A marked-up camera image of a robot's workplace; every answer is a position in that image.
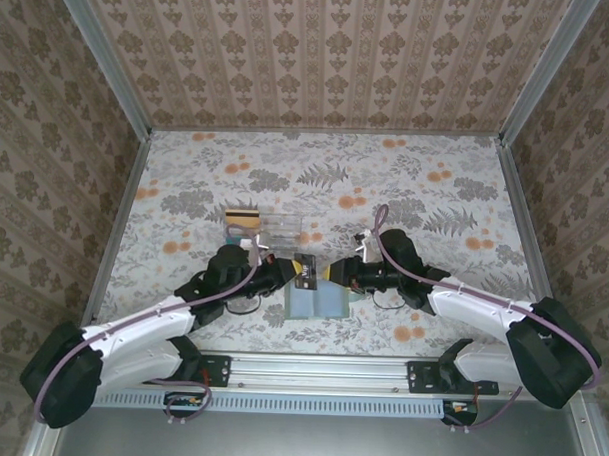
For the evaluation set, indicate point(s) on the aluminium table side rail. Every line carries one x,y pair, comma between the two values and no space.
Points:
124,207
531,246

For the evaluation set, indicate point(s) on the green card holder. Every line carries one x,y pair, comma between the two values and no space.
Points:
322,306

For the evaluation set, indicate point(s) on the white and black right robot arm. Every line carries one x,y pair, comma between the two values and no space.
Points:
481,314

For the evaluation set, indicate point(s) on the clear acrylic card organizer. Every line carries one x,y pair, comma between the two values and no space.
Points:
284,227

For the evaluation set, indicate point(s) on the aluminium frame post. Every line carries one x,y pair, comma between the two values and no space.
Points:
107,61
547,71

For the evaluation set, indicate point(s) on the aluminium table back rail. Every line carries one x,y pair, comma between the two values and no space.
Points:
328,132

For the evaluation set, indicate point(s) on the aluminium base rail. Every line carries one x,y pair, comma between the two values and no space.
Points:
319,373

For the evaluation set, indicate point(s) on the orange card with black stripe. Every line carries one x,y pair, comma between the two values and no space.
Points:
242,218

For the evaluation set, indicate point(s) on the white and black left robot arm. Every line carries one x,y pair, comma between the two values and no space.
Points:
141,327

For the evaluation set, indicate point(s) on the grey metal sheet panel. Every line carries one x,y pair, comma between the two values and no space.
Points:
302,443

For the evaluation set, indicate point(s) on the black card white print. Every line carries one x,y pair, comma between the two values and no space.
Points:
307,278

